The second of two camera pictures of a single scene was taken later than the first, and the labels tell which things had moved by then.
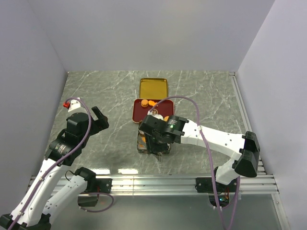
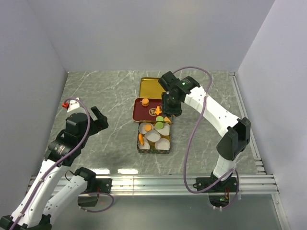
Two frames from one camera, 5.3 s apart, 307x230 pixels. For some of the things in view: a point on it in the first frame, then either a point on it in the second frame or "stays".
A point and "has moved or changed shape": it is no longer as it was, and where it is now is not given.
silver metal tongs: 160,155 has moved or changed shape
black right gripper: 153,147 → 176,111
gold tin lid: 153,88 stays
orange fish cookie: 152,103 → 158,110
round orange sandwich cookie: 144,103 stays
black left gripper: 100,124 stays
